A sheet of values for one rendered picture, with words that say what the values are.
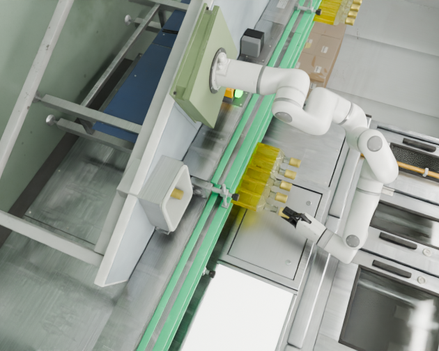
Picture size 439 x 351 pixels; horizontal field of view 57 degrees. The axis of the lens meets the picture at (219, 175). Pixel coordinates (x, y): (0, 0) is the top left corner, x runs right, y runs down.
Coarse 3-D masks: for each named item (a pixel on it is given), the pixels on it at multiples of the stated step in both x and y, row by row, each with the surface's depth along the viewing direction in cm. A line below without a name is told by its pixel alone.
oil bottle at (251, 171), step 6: (246, 168) 166; (252, 168) 166; (258, 168) 166; (246, 174) 165; (252, 174) 164; (258, 174) 164; (264, 174) 164; (270, 174) 164; (264, 180) 163; (270, 180) 163; (270, 186) 164
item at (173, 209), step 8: (184, 168) 132; (176, 176) 130; (184, 176) 139; (176, 184) 146; (184, 184) 144; (168, 192) 127; (184, 192) 150; (192, 192) 150; (168, 200) 148; (176, 200) 149; (184, 200) 149; (168, 208) 147; (176, 208) 147; (184, 208) 147; (168, 216) 132; (176, 216) 146; (168, 224) 137; (176, 224) 144
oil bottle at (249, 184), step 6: (240, 180) 163; (246, 180) 163; (252, 180) 163; (258, 180) 163; (240, 186) 162; (246, 186) 162; (252, 186) 162; (258, 186) 162; (264, 186) 161; (258, 192) 160; (264, 192) 160
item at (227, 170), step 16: (304, 0) 200; (304, 16) 194; (288, 32) 189; (288, 48) 184; (272, 64) 179; (256, 96) 170; (272, 96) 170; (256, 112) 167; (240, 128) 163; (256, 128) 162; (240, 144) 159; (224, 160) 155; (240, 160) 155; (224, 176) 152
